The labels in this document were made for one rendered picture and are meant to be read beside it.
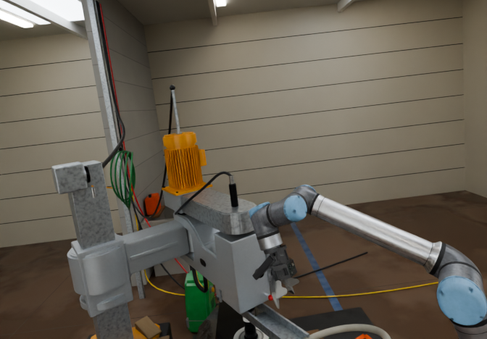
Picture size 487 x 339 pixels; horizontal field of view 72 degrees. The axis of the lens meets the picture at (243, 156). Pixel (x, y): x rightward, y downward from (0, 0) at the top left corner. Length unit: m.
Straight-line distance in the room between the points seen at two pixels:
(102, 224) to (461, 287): 1.82
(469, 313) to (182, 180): 1.75
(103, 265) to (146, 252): 0.29
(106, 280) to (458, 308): 1.78
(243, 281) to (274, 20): 5.65
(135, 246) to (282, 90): 5.03
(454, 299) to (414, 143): 6.61
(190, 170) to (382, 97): 5.53
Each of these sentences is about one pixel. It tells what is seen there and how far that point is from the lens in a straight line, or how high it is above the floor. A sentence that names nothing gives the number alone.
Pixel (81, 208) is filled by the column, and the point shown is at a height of 1.80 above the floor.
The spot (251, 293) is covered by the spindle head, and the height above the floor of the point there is 1.26.
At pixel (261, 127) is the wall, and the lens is 6.69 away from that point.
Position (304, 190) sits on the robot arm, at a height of 1.93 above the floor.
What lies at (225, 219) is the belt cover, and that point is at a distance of 1.80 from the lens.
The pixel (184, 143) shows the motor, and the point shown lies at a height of 2.08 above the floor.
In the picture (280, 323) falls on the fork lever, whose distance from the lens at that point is 2.00.
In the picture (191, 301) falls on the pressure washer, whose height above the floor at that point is 0.34.
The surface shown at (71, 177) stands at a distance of 2.05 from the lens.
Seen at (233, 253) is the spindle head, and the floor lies 1.52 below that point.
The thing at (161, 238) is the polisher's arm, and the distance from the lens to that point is 2.36.
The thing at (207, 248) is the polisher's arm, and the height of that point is 1.44.
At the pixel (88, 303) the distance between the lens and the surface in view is 2.33.
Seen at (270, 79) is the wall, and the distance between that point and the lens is 6.72.
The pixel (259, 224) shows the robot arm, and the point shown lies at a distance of 1.28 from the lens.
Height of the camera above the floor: 2.28
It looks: 9 degrees down
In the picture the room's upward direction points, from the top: 7 degrees counter-clockwise
